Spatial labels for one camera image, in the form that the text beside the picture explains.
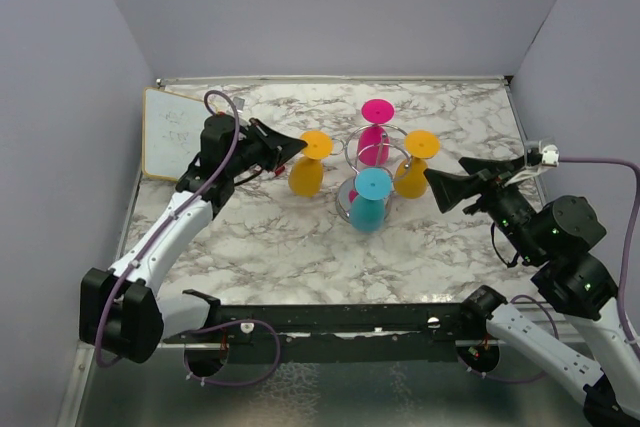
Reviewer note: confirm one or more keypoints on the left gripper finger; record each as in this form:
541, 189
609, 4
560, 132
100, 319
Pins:
281, 156
277, 141

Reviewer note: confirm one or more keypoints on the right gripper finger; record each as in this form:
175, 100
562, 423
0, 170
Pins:
488, 168
451, 189

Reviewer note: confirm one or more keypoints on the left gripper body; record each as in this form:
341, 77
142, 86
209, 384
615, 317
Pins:
253, 151

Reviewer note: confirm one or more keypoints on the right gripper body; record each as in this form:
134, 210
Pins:
500, 199

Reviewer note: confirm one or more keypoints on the yellow wine glass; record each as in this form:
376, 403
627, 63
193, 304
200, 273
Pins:
306, 176
409, 180

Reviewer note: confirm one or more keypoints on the blue wine glass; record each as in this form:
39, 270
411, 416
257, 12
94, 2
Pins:
368, 209

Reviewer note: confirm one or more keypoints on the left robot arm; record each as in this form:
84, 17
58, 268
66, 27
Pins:
119, 309

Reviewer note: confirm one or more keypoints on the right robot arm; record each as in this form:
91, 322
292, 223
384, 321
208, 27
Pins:
557, 240

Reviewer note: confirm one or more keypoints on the chrome wine glass rack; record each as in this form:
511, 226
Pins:
346, 192

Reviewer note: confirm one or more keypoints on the pink wine glass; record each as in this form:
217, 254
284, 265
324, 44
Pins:
372, 149

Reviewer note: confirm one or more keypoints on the small whiteboard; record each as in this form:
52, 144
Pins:
171, 128

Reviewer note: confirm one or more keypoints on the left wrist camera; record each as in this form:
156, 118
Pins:
239, 103

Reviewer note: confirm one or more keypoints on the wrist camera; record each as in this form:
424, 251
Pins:
239, 103
539, 156

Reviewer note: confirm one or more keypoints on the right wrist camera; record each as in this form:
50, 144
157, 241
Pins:
539, 156

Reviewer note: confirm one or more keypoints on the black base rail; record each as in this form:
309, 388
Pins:
341, 333

